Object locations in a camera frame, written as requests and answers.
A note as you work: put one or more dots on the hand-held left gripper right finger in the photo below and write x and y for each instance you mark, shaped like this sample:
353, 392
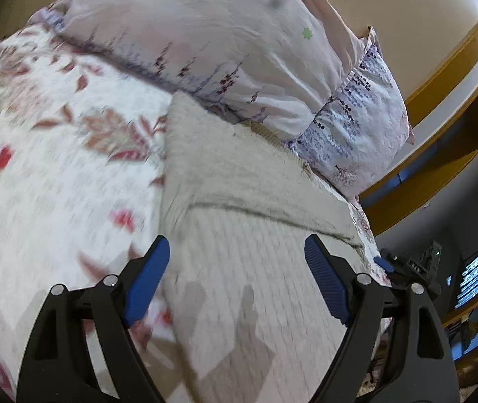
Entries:
326, 281

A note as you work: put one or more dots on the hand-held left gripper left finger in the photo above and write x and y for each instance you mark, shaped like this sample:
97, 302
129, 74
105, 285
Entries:
148, 279

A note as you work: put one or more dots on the lavender print pillow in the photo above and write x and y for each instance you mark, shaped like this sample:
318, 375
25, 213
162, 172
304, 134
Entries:
356, 134

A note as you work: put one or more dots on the floral leaf print quilt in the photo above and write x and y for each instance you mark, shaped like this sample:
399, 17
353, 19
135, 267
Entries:
54, 168

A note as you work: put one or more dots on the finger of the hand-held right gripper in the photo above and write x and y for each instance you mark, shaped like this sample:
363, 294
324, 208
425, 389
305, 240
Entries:
383, 263

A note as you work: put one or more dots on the yellow wooden wall shelf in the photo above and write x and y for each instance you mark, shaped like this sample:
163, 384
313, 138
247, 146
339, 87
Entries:
445, 134

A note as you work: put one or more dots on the white knitted blanket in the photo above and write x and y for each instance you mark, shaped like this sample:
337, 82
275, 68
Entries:
239, 226

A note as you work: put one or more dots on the pale pink top pillow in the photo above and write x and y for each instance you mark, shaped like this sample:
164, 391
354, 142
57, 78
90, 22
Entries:
205, 33

